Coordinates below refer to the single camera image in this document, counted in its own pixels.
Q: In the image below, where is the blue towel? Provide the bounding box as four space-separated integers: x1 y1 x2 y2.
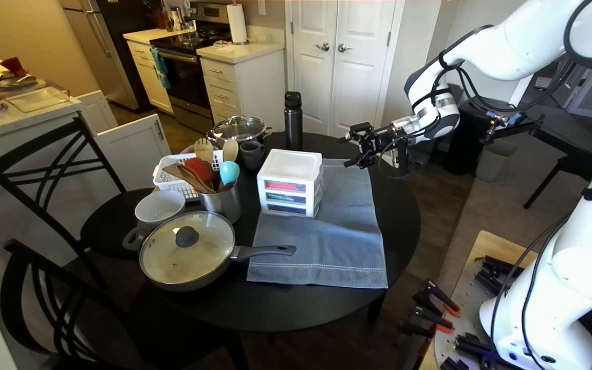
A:
245 156 391 292

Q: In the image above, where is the clear plastic cabinet drawer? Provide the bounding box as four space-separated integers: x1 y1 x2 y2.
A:
261 200 323 219
260 187 325 210
260 175 325 200

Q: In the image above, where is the black bottle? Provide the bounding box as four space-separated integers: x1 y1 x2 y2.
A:
285 90 306 152

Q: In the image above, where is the black wooden chair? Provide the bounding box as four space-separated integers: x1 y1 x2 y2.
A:
0 239 251 370

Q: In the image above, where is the black kitchen stove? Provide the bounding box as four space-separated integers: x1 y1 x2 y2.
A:
151 29 218 134

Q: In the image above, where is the dark grey mug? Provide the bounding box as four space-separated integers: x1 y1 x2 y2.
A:
239 139 267 173

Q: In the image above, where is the grey trash bin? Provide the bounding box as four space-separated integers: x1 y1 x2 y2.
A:
475 132 518 184

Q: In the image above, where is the teal spoon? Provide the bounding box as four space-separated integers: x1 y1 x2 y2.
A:
218 158 244 188

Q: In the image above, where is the white kitchen counter cabinet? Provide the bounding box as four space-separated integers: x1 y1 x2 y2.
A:
195 38 288 132

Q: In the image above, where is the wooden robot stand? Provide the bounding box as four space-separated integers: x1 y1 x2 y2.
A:
417 227 540 370

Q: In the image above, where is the white kitchen island counter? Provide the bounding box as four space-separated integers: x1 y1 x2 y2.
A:
0 38 174 227

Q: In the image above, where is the black mounting bracket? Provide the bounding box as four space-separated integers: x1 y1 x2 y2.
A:
475 255 527 295

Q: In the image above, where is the black metal chair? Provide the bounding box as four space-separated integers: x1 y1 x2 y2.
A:
0 111 131 257

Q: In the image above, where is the black orange bar clamp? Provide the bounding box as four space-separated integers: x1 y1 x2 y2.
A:
411 280 464 318
402 304 456 340

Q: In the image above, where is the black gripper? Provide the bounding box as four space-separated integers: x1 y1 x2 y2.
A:
342 118 415 171

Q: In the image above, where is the black frying pan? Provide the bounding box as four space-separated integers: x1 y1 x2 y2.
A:
122 210 298 293

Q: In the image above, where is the white plastic basket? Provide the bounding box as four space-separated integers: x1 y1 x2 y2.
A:
151 152 207 203

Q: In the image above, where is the glass pan lid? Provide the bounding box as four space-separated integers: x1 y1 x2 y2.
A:
139 210 239 288

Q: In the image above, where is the metal utensil holder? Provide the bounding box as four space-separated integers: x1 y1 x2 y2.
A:
199 182 245 226

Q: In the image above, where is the red spatula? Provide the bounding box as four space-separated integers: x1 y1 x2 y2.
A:
184 156 217 187

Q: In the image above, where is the paper towel roll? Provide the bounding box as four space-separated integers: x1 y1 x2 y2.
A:
225 2 251 47

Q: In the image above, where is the white double door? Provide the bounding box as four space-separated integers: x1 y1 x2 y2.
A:
285 0 407 150

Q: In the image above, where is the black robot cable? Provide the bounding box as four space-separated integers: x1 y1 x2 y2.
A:
487 212 571 345

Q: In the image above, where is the small white plastic drawer cabinet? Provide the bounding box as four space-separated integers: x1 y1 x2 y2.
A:
255 146 327 219

